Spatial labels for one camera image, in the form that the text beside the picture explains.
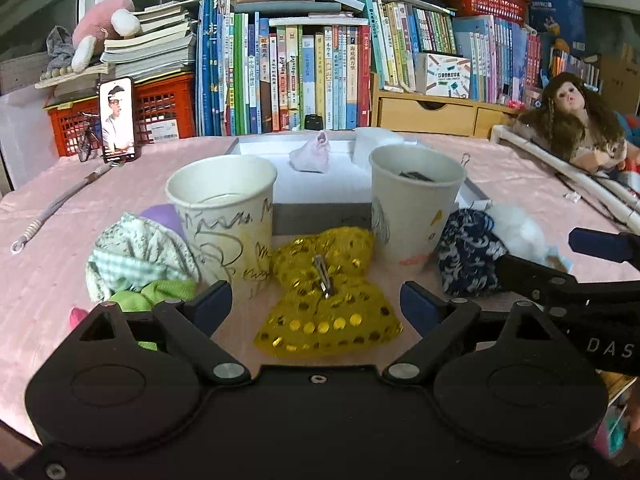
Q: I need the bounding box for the white fluffy pom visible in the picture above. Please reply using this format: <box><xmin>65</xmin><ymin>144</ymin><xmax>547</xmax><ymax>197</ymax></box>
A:
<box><xmin>487</xmin><ymin>203</ymin><xmax>572</xmax><ymax>271</ymax></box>

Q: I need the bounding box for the yellow sequin bow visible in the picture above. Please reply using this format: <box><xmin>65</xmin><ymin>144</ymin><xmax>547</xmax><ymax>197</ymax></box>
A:
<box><xmin>254</xmin><ymin>227</ymin><xmax>403</xmax><ymax>359</ymax></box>

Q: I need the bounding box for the scribbled white paper cup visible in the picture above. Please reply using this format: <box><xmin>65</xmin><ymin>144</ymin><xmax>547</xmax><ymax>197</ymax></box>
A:
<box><xmin>165</xmin><ymin>155</ymin><xmax>278</xmax><ymax>302</ymax></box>

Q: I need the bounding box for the smartphone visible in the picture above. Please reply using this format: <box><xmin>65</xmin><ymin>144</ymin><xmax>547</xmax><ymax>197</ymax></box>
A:
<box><xmin>98</xmin><ymin>76</ymin><xmax>137</xmax><ymax>164</ymax></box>

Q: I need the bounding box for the pencil print box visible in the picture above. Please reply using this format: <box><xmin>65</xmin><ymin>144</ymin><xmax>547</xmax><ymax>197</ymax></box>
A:
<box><xmin>416</xmin><ymin>52</ymin><xmax>473</xmax><ymax>99</ymax></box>

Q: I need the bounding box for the lilac scrunchie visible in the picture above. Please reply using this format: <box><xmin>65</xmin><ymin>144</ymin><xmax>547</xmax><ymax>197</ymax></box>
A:
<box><xmin>289</xmin><ymin>130</ymin><xmax>332</xmax><ymax>174</ymax></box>

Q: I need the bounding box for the stack of lying books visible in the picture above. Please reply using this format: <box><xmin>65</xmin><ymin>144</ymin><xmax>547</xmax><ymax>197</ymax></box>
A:
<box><xmin>100</xmin><ymin>2</ymin><xmax>199</xmax><ymax>82</ymax></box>

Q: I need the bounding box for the white folded tissue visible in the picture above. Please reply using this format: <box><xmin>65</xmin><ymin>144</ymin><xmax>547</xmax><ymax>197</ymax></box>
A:
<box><xmin>352</xmin><ymin>127</ymin><xmax>406</xmax><ymax>166</ymax></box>

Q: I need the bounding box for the small toy bicycle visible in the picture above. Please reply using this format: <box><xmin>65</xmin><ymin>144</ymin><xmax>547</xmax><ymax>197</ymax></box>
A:
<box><xmin>76</xmin><ymin>111</ymin><xmax>103</xmax><ymax>163</ymax></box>

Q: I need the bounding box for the red plastic basket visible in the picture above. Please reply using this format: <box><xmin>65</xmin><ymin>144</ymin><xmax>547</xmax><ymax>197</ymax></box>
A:
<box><xmin>445</xmin><ymin>0</ymin><xmax>529</xmax><ymax>26</ymax></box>

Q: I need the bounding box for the wooden drawer organiser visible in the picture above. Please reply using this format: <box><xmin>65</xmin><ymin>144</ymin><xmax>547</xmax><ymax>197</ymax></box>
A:
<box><xmin>370</xmin><ymin>72</ymin><xmax>521</xmax><ymax>140</ymax></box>

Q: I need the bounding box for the white board panel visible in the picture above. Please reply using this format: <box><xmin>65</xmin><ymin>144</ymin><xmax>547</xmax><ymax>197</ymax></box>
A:
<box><xmin>0</xmin><ymin>91</ymin><xmax>61</xmax><ymax>193</ymax></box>

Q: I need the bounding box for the white pipe frame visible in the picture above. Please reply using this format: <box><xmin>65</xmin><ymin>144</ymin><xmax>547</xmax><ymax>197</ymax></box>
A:
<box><xmin>489</xmin><ymin>124</ymin><xmax>640</xmax><ymax>234</ymax></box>

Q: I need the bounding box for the grey lying book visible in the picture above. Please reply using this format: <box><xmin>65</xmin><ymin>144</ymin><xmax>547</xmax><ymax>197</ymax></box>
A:
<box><xmin>234</xmin><ymin>1</ymin><xmax>342</xmax><ymax>15</ymax></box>

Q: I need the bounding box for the grey plush toy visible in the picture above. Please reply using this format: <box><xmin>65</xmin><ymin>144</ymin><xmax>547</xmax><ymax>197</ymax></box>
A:
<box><xmin>40</xmin><ymin>26</ymin><xmax>76</xmax><ymax>82</ymax></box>

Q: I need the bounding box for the lime green scrunchie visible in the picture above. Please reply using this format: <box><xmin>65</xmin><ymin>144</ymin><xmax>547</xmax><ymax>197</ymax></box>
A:
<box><xmin>107</xmin><ymin>280</ymin><xmax>198</xmax><ymax>351</ymax></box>

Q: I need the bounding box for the cardboard box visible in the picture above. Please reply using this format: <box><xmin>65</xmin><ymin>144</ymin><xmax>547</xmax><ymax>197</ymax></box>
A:
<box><xmin>597</xmin><ymin>42</ymin><xmax>640</xmax><ymax>116</ymax></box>

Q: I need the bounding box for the white paper cup with drawings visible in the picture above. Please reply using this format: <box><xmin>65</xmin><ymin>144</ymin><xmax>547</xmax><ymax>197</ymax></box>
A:
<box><xmin>369</xmin><ymin>145</ymin><xmax>467</xmax><ymax>275</ymax></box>

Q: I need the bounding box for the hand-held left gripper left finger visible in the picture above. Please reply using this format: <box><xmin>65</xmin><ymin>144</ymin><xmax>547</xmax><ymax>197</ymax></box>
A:
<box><xmin>70</xmin><ymin>280</ymin><xmax>251</xmax><ymax>387</ymax></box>

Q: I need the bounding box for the purple round soft piece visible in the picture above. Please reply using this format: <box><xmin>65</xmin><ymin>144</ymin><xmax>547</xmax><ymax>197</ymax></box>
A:
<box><xmin>137</xmin><ymin>203</ymin><xmax>189</xmax><ymax>246</ymax></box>

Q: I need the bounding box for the grey box with white inside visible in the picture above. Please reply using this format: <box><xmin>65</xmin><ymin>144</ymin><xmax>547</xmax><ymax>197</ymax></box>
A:
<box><xmin>225</xmin><ymin>130</ymin><xmax>493</xmax><ymax>237</ymax></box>

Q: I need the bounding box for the red plastic crate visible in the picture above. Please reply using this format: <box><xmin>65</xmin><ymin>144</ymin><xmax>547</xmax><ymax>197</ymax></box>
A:
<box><xmin>47</xmin><ymin>72</ymin><xmax>197</xmax><ymax>157</ymax></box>

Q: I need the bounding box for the curly-haired doll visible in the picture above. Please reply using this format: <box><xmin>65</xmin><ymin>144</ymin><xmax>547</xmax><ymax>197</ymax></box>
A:
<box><xmin>515</xmin><ymin>72</ymin><xmax>640</xmax><ymax>174</ymax></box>

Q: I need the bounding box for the navy patterned scrunchie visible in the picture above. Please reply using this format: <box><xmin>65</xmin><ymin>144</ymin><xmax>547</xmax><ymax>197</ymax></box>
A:
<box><xmin>437</xmin><ymin>208</ymin><xmax>508</xmax><ymax>297</ymax></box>

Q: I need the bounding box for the blue printed bag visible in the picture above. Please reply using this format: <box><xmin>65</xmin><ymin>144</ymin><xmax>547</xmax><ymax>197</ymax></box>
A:
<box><xmin>525</xmin><ymin>0</ymin><xmax>586</xmax><ymax>54</ymax></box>

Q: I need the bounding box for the pink tablecloth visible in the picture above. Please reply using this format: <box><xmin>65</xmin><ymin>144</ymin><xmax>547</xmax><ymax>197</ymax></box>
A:
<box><xmin>0</xmin><ymin>132</ymin><xmax>640</xmax><ymax>441</ymax></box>

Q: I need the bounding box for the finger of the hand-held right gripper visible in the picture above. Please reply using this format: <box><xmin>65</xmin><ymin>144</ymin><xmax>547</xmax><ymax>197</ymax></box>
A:
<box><xmin>568</xmin><ymin>227</ymin><xmax>640</xmax><ymax>264</ymax></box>
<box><xmin>492</xmin><ymin>254</ymin><xmax>593</xmax><ymax>311</ymax></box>

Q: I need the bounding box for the green gingham scrunchie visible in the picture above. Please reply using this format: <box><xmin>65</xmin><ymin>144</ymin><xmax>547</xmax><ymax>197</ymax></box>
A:
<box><xmin>85</xmin><ymin>212</ymin><xmax>202</xmax><ymax>303</ymax></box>

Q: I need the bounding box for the row of slim colourful books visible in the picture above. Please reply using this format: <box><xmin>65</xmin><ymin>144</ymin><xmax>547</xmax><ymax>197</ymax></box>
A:
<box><xmin>372</xmin><ymin>0</ymin><xmax>547</xmax><ymax>106</ymax></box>

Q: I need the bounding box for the grey cord strap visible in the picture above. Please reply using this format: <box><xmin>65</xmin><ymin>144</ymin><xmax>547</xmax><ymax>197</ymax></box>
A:
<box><xmin>11</xmin><ymin>162</ymin><xmax>119</xmax><ymax>255</ymax></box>

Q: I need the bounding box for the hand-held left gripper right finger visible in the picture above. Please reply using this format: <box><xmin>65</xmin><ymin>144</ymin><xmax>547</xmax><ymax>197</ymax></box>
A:
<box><xmin>382</xmin><ymin>280</ymin><xmax>571</xmax><ymax>387</ymax></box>

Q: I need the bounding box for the pink plush toy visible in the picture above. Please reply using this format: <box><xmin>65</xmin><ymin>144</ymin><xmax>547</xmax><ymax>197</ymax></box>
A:
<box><xmin>71</xmin><ymin>0</ymin><xmax>143</xmax><ymax>72</ymax></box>

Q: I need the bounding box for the row of tall children's books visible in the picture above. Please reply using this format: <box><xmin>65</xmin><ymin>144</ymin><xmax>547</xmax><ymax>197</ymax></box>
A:
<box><xmin>196</xmin><ymin>0</ymin><xmax>374</xmax><ymax>137</ymax></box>

